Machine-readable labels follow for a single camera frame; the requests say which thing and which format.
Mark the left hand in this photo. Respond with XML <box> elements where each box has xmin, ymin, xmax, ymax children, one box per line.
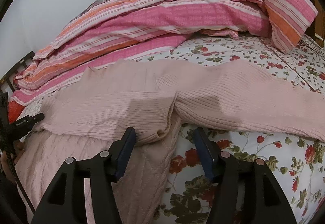
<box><xmin>1</xmin><ymin>140</ymin><xmax>25</xmax><ymax>184</ymax></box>

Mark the dark wooden headboard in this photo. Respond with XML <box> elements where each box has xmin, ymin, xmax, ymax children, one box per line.
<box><xmin>1</xmin><ymin>51</ymin><xmax>35</xmax><ymax>93</ymax></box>

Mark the pink orange striped quilt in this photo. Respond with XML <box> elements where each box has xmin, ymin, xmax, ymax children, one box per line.
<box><xmin>11</xmin><ymin>0</ymin><xmax>319</xmax><ymax>107</ymax></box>

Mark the black cable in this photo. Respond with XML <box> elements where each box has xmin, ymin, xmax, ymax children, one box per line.
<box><xmin>0</xmin><ymin>122</ymin><xmax>36</xmax><ymax>214</ymax></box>

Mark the pink knitted sweater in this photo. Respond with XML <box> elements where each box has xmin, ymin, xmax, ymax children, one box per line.
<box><xmin>16</xmin><ymin>60</ymin><xmax>324</xmax><ymax>223</ymax></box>

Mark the red pillow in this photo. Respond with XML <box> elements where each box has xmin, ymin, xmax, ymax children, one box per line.
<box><xmin>8</xmin><ymin>101</ymin><xmax>25</xmax><ymax>123</ymax></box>

